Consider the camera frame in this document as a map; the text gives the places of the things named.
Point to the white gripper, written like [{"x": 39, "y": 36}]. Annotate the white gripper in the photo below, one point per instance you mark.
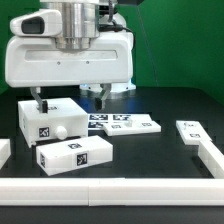
[{"x": 37, "y": 62}]

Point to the white cabinet body box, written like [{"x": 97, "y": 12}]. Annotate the white cabinet body box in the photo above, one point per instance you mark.
[{"x": 65, "y": 118}]

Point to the long white cabinet door panel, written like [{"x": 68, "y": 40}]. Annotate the long white cabinet door panel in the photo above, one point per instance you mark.
[{"x": 131, "y": 128}]

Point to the small white cabinet panel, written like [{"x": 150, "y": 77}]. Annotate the small white cabinet panel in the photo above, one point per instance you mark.
[{"x": 191, "y": 132}]

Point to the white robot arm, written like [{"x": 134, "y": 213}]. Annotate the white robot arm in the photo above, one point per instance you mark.
[{"x": 71, "y": 42}]

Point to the white cabinet drawer block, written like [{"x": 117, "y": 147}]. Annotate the white cabinet drawer block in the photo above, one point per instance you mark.
[{"x": 57, "y": 158}]

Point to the white sheet with fiducial markers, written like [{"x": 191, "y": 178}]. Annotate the white sheet with fiducial markers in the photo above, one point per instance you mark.
[{"x": 96, "y": 120}]

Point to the white left border rail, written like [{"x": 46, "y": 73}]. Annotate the white left border rail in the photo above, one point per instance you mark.
[{"x": 5, "y": 151}]

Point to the white border rail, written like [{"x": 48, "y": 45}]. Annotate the white border rail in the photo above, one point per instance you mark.
[
  {"x": 111, "y": 192},
  {"x": 5, "y": 151},
  {"x": 212, "y": 158}
]

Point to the white front border rail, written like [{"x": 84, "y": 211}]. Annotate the white front border rail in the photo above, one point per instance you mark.
[{"x": 111, "y": 192}]

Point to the white right border rail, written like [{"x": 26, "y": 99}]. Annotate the white right border rail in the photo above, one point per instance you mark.
[{"x": 212, "y": 158}]

